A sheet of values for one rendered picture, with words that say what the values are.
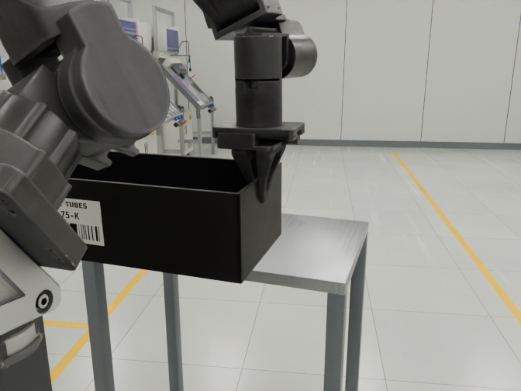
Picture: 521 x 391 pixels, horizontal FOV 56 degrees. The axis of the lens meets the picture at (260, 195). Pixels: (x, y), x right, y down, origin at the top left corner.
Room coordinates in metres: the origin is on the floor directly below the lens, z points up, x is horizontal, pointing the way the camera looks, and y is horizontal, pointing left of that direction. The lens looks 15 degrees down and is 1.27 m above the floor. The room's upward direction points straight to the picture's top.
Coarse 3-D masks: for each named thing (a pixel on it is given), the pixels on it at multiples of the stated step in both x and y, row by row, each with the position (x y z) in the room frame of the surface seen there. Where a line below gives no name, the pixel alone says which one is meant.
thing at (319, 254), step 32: (288, 224) 1.38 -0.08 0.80; (320, 224) 1.38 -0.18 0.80; (352, 224) 1.38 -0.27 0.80; (288, 256) 1.13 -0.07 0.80; (320, 256) 1.13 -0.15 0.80; (352, 256) 1.13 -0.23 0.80; (96, 288) 1.19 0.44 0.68; (320, 288) 1.00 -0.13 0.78; (352, 288) 1.38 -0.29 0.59; (96, 320) 1.19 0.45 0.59; (352, 320) 1.38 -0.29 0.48; (96, 352) 1.19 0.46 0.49; (352, 352) 1.37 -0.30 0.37; (96, 384) 1.20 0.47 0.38; (352, 384) 1.37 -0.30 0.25
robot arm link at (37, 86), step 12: (36, 72) 0.34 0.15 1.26; (48, 72) 0.35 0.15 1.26; (24, 84) 0.34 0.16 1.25; (36, 84) 0.33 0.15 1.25; (48, 84) 0.34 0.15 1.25; (24, 96) 0.32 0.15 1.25; (36, 96) 0.33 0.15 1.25; (48, 96) 0.34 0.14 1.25; (60, 108) 0.34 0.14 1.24; (84, 144) 0.36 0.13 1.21; (96, 144) 0.36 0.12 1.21; (132, 144) 0.38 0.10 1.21; (84, 156) 0.38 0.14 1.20; (96, 156) 0.39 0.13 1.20; (132, 156) 0.38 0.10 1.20; (96, 168) 0.40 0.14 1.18
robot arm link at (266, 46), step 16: (256, 32) 0.59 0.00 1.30; (272, 32) 0.62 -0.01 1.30; (240, 48) 0.58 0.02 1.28; (256, 48) 0.57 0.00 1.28; (272, 48) 0.58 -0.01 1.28; (288, 48) 0.62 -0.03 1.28; (240, 64) 0.58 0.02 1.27; (256, 64) 0.57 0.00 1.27; (272, 64) 0.58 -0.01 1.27; (256, 80) 0.58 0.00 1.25
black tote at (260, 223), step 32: (128, 160) 0.76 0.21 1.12; (160, 160) 0.74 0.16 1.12; (192, 160) 0.73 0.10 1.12; (224, 160) 0.71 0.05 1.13; (96, 192) 0.59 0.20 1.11; (128, 192) 0.57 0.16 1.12; (160, 192) 0.56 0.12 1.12; (192, 192) 0.54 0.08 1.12; (224, 192) 0.53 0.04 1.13; (256, 192) 0.58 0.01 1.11; (96, 224) 0.59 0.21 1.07; (128, 224) 0.57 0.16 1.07; (160, 224) 0.56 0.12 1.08; (192, 224) 0.55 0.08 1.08; (224, 224) 0.53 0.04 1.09; (256, 224) 0.58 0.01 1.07; (96, 256) 0.59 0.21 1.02; (128, 256) 0.58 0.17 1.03; (160, 256) 0.56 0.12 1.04; (192, 256) 0.55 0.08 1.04; (224, 256) 0.53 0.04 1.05; (256, 256) 0.58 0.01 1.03
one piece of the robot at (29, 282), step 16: (0, 240) 0.27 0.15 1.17; (0, 256) 0.27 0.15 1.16; (16, 256) 0.28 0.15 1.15; (0, 272) 0.27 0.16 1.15; (16, 272) 0.28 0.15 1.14; (32, 272) 0.29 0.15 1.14; (0, 288) 0.27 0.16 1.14; (16, 288) 0.28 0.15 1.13; (32, 288) 0.29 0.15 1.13; (48, 288) 0.30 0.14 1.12; (0, 304) 0.26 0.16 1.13; (16, 304) 0.27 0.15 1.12; (32, 304) 0.28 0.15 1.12; (48, 304) 0.30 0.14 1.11; (0, 320) 0.26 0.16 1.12; (16, 320) 0.27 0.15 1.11
